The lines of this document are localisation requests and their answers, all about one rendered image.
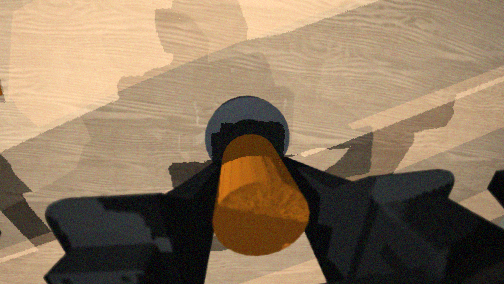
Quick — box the orange knob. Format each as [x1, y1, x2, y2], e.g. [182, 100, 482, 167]
[213, 134, 310, 256]

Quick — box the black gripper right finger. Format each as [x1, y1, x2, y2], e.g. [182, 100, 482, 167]
[280, 157, 455, 283]

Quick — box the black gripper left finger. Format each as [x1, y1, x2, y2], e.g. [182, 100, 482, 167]
[45, 161, 221, 284]

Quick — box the dark grey round pedestal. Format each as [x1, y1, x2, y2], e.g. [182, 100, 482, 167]
[205, 95, 290, 164]

